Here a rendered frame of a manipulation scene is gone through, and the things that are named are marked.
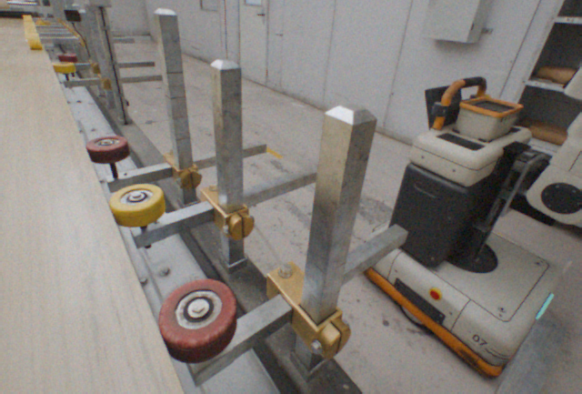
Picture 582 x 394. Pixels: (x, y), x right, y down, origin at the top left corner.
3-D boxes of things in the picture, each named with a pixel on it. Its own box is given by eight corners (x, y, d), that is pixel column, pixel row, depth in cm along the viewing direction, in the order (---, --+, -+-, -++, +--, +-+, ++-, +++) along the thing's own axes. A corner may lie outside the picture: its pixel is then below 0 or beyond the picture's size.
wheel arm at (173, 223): (312, 177, 78) (314, 163, 75) (321, 183, 75) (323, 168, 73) (133, 242, 53) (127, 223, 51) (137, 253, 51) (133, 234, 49)
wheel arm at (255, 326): (390, 237, 62) (395, 221, 60) (404, 247, 60) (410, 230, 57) (185, 368, 37) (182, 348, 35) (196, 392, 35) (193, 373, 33)
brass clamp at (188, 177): (185, 165, 84) (183, 149, 82) (205, 186, 75) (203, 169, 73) (163, 170, 81) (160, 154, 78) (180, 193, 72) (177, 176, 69)
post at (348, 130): (306, 367, 52) (350, 99, 29) (319, 384, 50) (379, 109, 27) (290, 379, 50) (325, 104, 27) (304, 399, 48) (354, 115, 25)
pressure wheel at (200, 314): (205, 419, 32) (196, 358, 26) (156, 375, 35) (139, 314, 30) (251, 354, 38) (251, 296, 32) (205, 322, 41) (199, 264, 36)
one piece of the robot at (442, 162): (375, 256, 143) (424, 80, 102) (434, 217, 173) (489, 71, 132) (439, 306, 120) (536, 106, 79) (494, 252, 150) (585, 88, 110)
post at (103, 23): (129, 120, 132) (105, 6, 110) (132, 124, 129) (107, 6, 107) (118, 122, 130) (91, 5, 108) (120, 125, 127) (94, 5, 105)
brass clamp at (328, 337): (292, 279, 51) (295, 257, 48) (351, 342, 42) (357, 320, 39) (262, 297, 47) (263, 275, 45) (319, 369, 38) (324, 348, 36)
